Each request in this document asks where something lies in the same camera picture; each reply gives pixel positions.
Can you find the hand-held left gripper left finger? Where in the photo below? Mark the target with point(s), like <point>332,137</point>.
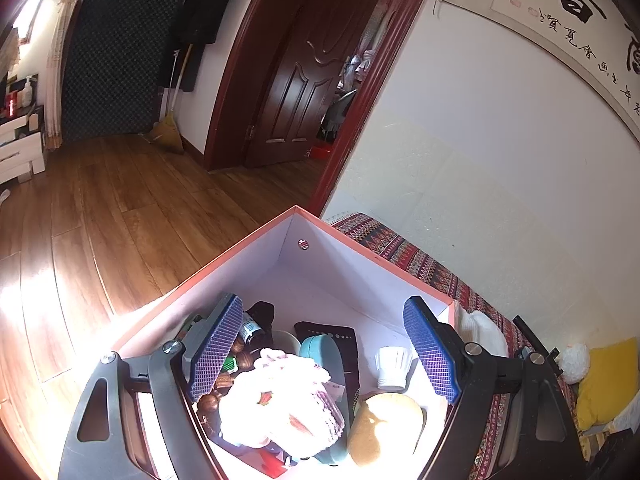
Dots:
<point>215,350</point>

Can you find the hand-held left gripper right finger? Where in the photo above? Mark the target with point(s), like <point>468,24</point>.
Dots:
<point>430,350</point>

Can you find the pink purple crochet item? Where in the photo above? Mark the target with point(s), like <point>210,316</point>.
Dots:
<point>280,400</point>

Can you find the yellow round sponge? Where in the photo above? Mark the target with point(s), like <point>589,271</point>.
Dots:
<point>385,430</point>

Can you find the teal round case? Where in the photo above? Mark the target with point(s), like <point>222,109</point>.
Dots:
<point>322,355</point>

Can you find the dark small bottle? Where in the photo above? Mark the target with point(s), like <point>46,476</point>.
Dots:
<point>250,332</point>

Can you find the white knitted cloth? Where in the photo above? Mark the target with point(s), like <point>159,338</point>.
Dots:
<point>480,332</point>

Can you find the red patterned blanket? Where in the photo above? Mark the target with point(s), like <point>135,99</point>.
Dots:
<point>425,265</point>

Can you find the black pouch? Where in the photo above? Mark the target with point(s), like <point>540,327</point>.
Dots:
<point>340,340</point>

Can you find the black rod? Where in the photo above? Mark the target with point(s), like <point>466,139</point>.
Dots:
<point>535,340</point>

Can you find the small white fluffy plush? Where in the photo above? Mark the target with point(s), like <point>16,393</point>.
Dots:
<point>572,362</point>

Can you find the yellow pillow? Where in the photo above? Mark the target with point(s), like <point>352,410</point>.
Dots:
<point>610,385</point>

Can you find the red basin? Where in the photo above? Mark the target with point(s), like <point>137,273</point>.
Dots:
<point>320,152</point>

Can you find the straw broom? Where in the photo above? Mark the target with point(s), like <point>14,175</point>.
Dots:
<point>167,130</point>

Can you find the white cabinet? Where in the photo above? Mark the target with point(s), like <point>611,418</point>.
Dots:
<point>20,150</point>

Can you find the dark wooden door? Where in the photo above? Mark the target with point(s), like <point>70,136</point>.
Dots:
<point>305,70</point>

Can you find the white pump bottle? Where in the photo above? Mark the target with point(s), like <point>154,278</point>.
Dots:
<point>28,92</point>

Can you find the beige curtain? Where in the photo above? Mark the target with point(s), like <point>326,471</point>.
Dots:
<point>57,60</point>

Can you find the black hanging coat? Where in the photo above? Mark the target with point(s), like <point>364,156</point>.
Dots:
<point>200,15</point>

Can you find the window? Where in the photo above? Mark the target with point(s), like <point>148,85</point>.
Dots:
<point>30,12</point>

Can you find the dark red door frame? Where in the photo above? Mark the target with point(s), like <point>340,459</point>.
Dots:
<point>390,85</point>

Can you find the dark quilted wall panel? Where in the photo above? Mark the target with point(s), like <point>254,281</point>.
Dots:
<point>115,50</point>

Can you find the calligraphy wall scroll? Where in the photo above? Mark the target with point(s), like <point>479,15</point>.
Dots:
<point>575,15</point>

